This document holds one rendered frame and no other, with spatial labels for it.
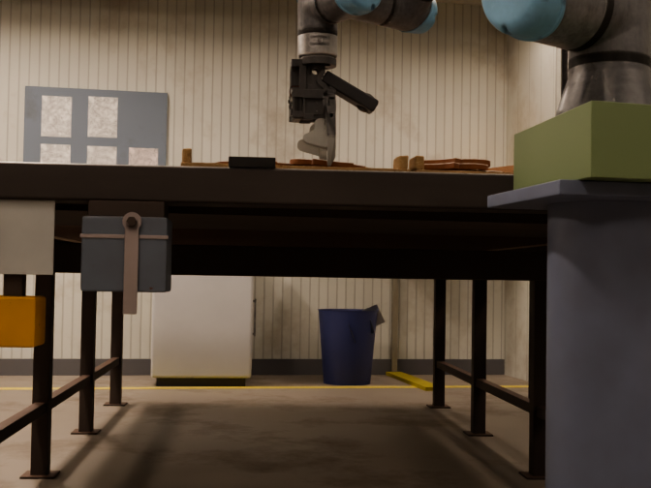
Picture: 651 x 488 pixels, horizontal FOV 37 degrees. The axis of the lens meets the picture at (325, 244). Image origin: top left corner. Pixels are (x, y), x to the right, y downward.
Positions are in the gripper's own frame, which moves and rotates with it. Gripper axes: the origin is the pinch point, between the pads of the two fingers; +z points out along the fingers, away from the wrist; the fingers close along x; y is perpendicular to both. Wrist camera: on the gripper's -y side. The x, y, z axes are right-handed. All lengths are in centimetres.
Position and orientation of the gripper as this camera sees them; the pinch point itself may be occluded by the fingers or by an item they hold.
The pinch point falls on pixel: (328, 166)
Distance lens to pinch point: 185.6
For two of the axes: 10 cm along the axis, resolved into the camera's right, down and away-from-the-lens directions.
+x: 1.3, -0.2, -9.9
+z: 0.0, 10.0, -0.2
